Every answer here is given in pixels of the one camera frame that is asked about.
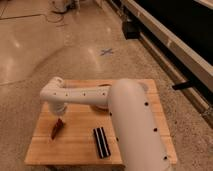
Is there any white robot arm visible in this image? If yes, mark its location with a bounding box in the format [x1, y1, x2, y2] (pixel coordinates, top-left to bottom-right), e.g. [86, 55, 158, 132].
[40, 77, 173, 171]

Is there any orange bowl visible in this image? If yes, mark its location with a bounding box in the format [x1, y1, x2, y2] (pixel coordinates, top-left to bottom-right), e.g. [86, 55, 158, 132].
[90, 84, 111, 111]

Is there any black striped rectangular block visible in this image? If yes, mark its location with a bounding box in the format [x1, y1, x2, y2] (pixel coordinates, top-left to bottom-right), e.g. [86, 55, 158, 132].
[93, 127, 111, 159]

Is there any black floor cable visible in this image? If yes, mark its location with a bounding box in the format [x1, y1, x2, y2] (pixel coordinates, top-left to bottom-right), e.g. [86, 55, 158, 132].
[44, 11, 68, 28]

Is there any white machine base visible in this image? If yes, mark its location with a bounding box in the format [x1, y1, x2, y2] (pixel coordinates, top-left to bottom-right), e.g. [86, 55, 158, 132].
[50, 0, 80, 14]

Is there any black box on floor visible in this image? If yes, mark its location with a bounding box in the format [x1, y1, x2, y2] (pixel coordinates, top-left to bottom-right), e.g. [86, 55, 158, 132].
[122, 22, 140, 39]

